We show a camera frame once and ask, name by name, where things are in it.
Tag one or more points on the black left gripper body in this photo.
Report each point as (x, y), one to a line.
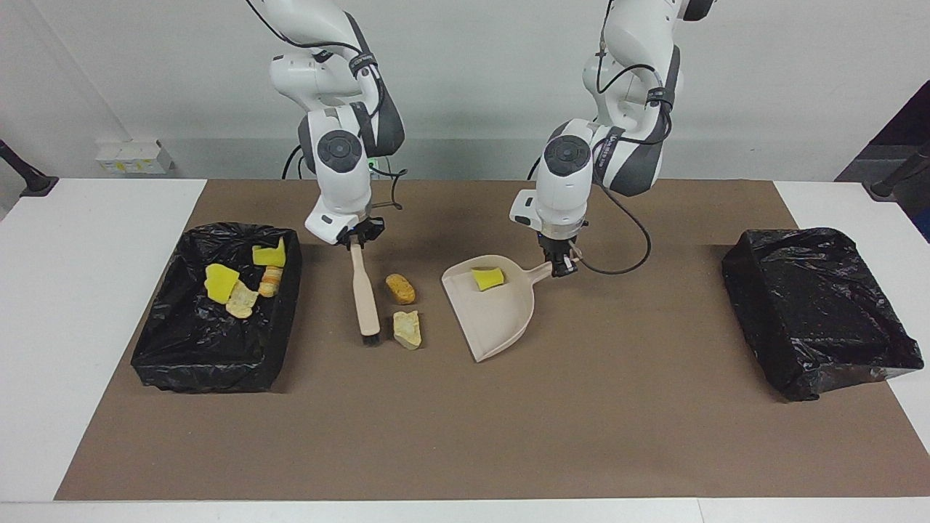
(561, 245)

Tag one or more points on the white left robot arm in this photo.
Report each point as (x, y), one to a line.
(567, 189)

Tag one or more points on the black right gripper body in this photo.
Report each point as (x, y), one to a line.
(362, 231)

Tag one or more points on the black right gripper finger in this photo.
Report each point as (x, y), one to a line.
(355, 243)

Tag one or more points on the wooden brush with black bristles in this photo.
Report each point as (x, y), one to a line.
(363, 298)

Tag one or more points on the brown bread roll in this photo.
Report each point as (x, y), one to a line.
(400, 289)

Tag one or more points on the white box on floor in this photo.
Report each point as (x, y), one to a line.
(134, 156)

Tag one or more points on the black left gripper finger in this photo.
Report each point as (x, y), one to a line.
(570, 263)
(557, 266)

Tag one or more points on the pale cream bread chunk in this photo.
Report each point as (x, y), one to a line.
(407, 330)

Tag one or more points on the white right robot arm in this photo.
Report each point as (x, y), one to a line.
(341, 181)

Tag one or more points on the black stand pole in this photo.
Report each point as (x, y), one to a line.
(29, 178)
(897, 174)

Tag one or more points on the notched yellow sponge piece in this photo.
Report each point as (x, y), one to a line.
(269, 256)

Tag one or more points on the brown table mat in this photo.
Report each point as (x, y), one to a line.
(436, 450)

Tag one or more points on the small yellow sponge wedge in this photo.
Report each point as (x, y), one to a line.
(487, 279)

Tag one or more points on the pale crumbly bread chunk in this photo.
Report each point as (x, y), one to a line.
(241, 301)

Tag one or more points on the bin lined with black bag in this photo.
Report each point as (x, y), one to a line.
(196, 349)
(814, 312)

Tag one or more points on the beige plastic dustpan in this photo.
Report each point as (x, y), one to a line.
(494, 323)

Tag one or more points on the small cut bread roll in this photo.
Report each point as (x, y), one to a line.
(270, 282)

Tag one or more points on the large yellow sponge piece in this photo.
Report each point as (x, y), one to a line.
(220, 283)

